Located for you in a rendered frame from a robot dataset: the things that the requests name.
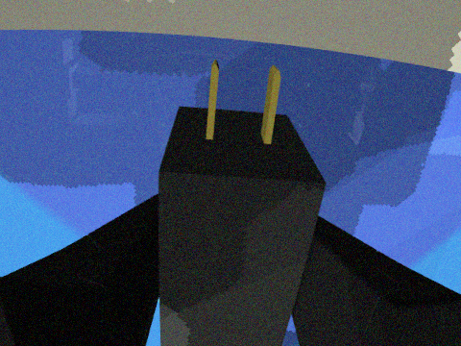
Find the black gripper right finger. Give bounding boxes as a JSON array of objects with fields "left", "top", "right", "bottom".
[{"left": 292, "top": 215, "right": 461, "bottom": 346}]

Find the black two-prong plug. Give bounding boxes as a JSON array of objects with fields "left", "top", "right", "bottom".
[{"left": 158, "top": 59, "right": 327, "bottom": 346}]

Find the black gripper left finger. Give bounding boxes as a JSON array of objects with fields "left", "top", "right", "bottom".
[{"left": 0, "top": 195, "right": 158, "bottom": 346}]

